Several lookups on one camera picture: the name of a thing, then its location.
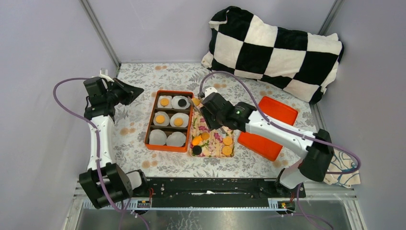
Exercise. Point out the round golden biscuit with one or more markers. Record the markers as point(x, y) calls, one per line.
point(160, 119)
point(164, 102)
point(227, 141)
point(178, 122)
point(196, 101)
point(227, 150)
point(205, 136)

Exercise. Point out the orange jam cookie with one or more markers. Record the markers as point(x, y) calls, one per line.
point(197, 140)

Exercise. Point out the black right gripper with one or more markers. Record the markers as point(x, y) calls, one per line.
point(211, 125)

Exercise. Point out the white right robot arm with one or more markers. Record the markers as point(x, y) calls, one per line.
point(313, 149)

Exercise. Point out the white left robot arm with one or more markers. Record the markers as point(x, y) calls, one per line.
point(104, 182)

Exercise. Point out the floral table mat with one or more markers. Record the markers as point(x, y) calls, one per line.
point(131, 123)

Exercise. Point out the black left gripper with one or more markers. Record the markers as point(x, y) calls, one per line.
point(130, 92)

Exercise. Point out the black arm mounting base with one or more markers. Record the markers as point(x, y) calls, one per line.
point(237, 193)

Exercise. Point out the black white checkered blanket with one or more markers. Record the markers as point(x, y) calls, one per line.
point(298, 62)

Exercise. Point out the white blue patterned cloth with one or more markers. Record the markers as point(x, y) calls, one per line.
point(340, 164)

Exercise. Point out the floral cookie tray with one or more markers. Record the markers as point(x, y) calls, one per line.
point(212, 147)

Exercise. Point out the orange cookie box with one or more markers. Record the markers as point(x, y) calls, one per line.
point(169, 129)

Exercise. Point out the black sandwich cookie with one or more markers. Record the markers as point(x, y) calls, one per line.
point(182, 103)
point(196, 150)

